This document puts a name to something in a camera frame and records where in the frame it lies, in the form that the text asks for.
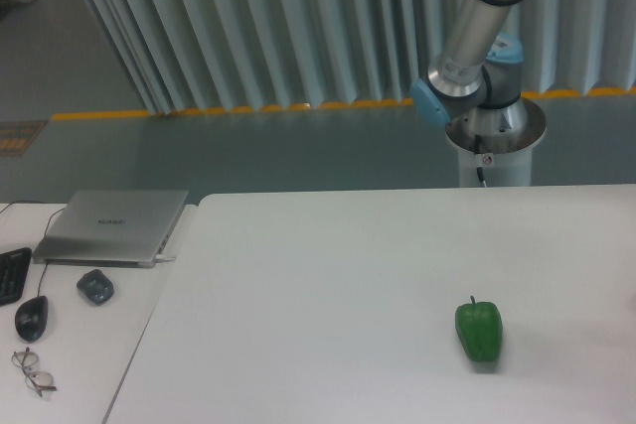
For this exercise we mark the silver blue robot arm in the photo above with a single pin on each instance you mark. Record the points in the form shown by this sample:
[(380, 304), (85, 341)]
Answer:
[(453, 84)]

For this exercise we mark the green bell pepper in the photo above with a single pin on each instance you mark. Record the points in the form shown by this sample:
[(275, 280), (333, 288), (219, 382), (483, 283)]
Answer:
[(479, 327)]

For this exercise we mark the white USB plug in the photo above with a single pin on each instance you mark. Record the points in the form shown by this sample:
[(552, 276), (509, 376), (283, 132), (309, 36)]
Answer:
[(163, 259)]

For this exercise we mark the corrugated white partition screen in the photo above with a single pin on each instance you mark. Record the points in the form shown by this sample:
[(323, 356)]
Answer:
[(227, 54)]

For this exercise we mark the silver Huawei laptop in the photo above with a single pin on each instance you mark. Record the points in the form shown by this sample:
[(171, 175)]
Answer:
[(112, 227)]

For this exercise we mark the black earbud case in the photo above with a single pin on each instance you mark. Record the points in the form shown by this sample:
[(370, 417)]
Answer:
[(96, 287)]

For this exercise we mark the black keyboard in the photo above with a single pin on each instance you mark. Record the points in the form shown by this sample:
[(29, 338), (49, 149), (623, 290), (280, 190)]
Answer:
[(14, 267)]

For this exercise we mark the black computer mouse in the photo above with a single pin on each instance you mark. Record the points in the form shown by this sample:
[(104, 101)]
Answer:
[(31, 319)]

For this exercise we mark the thin-framed eyeglasses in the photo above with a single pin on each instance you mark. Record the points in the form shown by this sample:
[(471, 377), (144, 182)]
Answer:
[(39, 381)]

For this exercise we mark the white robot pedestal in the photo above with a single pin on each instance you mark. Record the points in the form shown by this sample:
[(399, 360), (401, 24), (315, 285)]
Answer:
[(494, 147)]

